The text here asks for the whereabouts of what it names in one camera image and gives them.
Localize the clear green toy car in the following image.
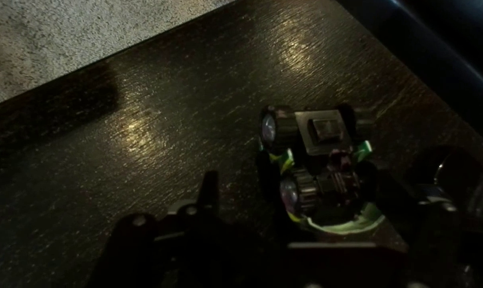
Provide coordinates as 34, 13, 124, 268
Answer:
255, 103, 386, 237

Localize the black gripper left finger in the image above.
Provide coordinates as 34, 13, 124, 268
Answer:
86, 151, 287, 288

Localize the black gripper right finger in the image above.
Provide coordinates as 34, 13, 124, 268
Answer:
370, 146, 483, 288

